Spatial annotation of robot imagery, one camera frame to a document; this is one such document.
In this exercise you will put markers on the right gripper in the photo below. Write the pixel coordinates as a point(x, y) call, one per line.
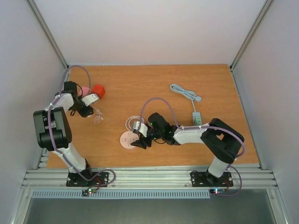
point(144, 143)

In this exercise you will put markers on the pink square plug adapter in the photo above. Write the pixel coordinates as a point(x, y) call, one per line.
point(85, 91)

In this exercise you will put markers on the aluminium rail frame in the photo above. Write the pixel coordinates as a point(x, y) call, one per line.
point(246, 176)

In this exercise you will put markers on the round pink power socket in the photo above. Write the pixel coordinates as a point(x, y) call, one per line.
point(127, 138)

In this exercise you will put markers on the grey power strip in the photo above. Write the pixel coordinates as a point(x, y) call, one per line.
point(195, 114)

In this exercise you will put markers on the right controller board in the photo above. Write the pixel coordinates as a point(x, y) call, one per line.
point(217, 191)

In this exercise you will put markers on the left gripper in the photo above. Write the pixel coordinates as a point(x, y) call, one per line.
point(85, 113)

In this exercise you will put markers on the orange cube socket adapter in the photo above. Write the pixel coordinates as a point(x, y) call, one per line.
point(99, 90)

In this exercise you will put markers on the controller board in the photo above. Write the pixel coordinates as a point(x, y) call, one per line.
point(217, 191)
point(88, 192)

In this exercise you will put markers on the green plug adapter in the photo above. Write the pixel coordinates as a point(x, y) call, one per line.
point(197, 121)

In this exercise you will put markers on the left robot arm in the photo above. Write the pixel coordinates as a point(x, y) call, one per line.
point(53, 131)

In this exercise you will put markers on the left controller board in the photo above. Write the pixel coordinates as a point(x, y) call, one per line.
point(88, 192)

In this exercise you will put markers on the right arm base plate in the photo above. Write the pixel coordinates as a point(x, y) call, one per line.
point(205, 179)

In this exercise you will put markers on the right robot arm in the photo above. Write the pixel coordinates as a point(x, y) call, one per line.
point(224, 142)

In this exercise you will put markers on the blue slotted cable duct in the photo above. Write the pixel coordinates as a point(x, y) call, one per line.
point(122, 194)

